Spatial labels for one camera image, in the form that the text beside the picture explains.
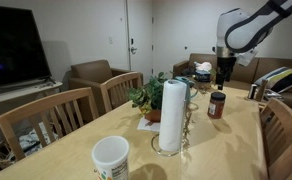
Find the white patterned cloth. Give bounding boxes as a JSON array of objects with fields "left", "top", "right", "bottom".
[{"left": 17, "top": 123, "right": 59, "bottom": 158}]

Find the white paper under pot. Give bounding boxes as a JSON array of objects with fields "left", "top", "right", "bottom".
[{"left": 136, "top": 117, "right": 161, "bottom": 133}]

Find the metal cylinder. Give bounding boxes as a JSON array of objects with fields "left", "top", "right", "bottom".
[{"left": 247, "top": 83, "right": 258, "bottom": 100}]

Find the black jar lid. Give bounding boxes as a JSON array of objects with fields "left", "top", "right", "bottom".
[{"left": 209, "top": 91, "right": 227, "bottom": 102}]

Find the white door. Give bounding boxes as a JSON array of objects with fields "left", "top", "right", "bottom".
[{"left": 125, "top": 0, "right": 154, "bottom": 84}]

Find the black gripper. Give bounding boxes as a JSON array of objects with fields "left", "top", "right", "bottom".
[{"left": 215, "top": 55, "right": 237, "bottom": 91}]

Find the green plant in terracotta pot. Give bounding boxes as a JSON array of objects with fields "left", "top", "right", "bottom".
[{"left": 128, "top": 71, "right": 169, "bottom": 123}]

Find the glass jar with red sauce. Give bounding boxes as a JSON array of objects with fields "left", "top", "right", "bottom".
[{"left": 207, "top": 98, "right": 226, "bottom": 120}]

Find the white television stand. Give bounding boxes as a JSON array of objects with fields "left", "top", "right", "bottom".
[{"left": 0, "top": 80, "right": 64, "bottom": 108}]

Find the white labelled plastic cup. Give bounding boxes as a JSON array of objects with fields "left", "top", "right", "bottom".
[{"left": 91, "top": 135, "right": 130, "bottom": 180}]

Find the dark labelled tub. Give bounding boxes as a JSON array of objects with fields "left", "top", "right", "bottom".
[{"left": 194, "top": 69, "right": 213, "bottom": 84}]

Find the striped cushion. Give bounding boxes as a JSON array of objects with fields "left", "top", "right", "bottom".
[{"left": 254, "top": 66, "right": 292, "bottom": 94}]

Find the light wooden dining chair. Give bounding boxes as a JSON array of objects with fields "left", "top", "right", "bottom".
[
  {"left": 255, "top": 79, "right": 269, "bottom": 111},
  {"left": 259, "top": 97, "right": 292, "bottom": 180},
  {"left": 100, "top": 71, "right": 144, "bottom": 114},
  {"left": 0, "top": 87, "right": 100, "bottom": 162}
]

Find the wire paper towel holder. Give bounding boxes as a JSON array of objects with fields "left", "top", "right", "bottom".
[{"left": 150, "top": 96, "right": 192, "bottom": 158}]

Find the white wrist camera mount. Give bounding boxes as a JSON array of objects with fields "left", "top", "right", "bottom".
[{"left": 235, "top": 49, "right": 259, "bottom": 67}]

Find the black flat screen television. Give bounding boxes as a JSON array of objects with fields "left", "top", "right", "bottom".
[{"left": 0, "top": 4, "right": 52, "bottom": 89}]

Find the brown armchair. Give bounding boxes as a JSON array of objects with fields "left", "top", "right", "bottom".
[{"left": 68, "top": 59, "right": 144, "bottom": 114}]

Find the brown sofa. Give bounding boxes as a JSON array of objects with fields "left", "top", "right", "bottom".
[{"left": 172, "top": 53, "right": 292, "bottom": 124}]

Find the teal plastic watering can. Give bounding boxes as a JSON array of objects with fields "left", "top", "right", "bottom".
[{"left": 174, "top": 75, "right": 200, "bottom": 101}]

